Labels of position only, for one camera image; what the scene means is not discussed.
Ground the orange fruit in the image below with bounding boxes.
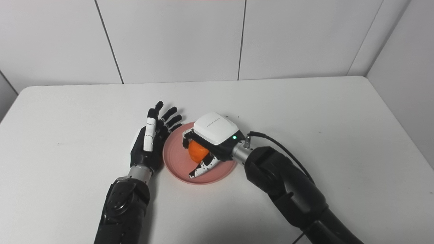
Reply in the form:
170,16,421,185
188,140,210,163

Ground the pink plate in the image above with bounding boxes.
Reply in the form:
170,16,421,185
163,122,237,185

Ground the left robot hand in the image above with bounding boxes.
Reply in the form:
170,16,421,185
130,101,183,172

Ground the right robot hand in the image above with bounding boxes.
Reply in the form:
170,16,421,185
182,112,246,179

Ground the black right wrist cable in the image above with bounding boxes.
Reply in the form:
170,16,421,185
244,131,316,244

